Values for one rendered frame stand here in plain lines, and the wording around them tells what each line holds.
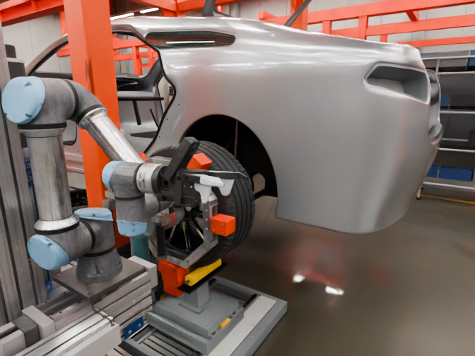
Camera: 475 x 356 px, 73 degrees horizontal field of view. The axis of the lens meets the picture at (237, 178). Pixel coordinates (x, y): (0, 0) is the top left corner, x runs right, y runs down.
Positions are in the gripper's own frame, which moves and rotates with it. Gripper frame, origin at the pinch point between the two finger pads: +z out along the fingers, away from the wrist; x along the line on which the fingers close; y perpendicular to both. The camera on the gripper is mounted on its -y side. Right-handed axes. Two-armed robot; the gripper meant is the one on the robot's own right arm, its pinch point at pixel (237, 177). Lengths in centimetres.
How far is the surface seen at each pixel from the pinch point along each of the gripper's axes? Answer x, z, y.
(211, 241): -64, -34, 39
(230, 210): -69, -27, 24
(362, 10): -655, 19, -279
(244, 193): -81, -25, 18
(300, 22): -320, -45, -145
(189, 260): -68, -47, 52
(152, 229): -53, -58, 34
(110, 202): -50, -79, 23
